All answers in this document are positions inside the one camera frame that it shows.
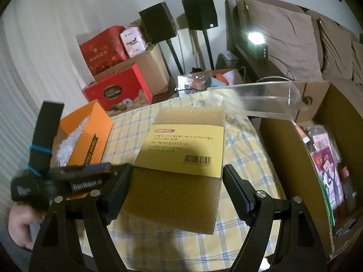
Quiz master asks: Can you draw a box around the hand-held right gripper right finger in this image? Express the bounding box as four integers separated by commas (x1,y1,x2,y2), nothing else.
223,164,335,272

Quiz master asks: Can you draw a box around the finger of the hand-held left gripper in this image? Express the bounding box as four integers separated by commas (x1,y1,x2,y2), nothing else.
61,162,112,174

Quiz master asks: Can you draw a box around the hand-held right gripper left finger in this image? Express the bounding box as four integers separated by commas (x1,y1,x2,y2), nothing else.
27,163,134,272

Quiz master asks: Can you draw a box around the orange cardboard box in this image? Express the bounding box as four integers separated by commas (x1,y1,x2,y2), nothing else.
52,100,114,168

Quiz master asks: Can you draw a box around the yellow-labelled sponge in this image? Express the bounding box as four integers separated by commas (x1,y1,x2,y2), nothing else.
120,105,227,236

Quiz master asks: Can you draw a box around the person's left hand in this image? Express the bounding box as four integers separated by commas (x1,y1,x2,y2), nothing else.
8,204,47,251

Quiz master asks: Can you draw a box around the large brown cardboard box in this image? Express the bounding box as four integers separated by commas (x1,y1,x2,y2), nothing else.
259,81,363,261

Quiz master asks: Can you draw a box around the white curtain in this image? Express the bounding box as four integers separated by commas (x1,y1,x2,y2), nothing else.
0,0,86,204

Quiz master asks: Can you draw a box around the red box with oval label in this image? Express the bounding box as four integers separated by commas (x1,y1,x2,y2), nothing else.
82,62,154,112

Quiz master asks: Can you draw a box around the pink packaged item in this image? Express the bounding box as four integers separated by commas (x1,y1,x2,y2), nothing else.
310,133,345,213

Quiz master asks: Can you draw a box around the clear plastic container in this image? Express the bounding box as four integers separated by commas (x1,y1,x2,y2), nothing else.
207,81,302,121

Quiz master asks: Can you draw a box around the brown bottle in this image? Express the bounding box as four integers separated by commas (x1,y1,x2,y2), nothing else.
340,167,358,213

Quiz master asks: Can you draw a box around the brown cardboard carton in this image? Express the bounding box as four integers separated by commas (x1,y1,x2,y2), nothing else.
76,20,171,97

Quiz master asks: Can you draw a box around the red patterned gift box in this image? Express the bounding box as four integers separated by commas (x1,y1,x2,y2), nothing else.
79,25,129,75

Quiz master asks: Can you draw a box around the pink printed box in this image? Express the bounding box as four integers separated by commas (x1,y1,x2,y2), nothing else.
120,26,148,58

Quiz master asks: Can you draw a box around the black speaker stand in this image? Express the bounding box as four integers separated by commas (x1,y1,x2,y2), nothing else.
166,40,185,75
202,29,214,71

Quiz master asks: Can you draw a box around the brown sofa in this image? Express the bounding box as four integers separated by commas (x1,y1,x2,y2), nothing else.
225,0,363,97

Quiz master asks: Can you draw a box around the bright led light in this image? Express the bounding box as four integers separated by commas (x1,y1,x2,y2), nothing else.
247,31,268,60

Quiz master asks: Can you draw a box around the black loudspeaker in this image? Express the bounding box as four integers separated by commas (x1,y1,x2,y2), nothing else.
138,1,178,44
181,0,218,31

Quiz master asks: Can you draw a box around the large beige sofa cushion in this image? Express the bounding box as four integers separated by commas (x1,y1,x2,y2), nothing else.
244,0,324,80

